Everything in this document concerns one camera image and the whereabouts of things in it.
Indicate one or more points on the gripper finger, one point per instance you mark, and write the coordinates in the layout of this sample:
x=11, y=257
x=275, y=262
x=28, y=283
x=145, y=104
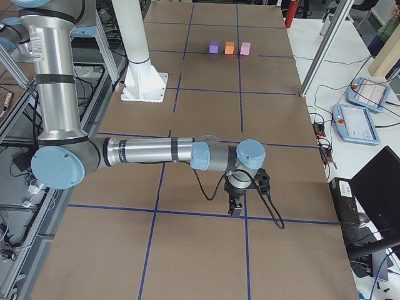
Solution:
x=235, y=208

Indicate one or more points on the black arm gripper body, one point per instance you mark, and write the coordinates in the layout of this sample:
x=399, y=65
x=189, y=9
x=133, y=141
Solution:
x=234, y=193

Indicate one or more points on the orange foam cube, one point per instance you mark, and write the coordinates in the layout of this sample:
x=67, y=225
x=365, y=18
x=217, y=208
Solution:
x=229, y=48

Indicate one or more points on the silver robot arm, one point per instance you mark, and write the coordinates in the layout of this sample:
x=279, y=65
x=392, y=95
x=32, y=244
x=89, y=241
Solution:
x=68, y=152

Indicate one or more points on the black computer box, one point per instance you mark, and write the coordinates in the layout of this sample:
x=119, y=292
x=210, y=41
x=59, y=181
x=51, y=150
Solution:
x=344, y=202

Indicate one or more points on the near blue teach pendant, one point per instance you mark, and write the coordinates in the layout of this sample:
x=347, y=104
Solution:
x=354, y=124

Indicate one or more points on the blue teach pendant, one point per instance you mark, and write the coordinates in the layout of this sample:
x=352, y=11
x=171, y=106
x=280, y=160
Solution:
x=354, y=124
x=369, y=94

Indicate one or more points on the black laptop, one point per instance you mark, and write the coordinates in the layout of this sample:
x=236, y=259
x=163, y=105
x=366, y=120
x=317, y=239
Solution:
x=376, y=188

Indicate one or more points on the pink foam cube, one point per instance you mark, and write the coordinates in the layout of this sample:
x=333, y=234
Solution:
x=245, y=48

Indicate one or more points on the purple foam cube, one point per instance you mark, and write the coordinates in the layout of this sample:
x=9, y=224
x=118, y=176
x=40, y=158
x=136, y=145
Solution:
x=214, y=47

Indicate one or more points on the far blue teach pendant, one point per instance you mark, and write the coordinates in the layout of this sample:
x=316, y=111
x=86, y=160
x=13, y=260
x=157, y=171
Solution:
x=369, y=94

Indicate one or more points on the red cylinder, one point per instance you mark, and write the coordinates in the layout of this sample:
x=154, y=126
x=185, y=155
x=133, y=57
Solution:
x=291, y=12

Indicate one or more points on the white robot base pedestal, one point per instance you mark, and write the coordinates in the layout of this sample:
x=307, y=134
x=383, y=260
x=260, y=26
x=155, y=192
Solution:
x=143, y=83

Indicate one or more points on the aluminium frame post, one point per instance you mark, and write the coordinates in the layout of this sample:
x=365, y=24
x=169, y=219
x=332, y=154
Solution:
x=339, y=17

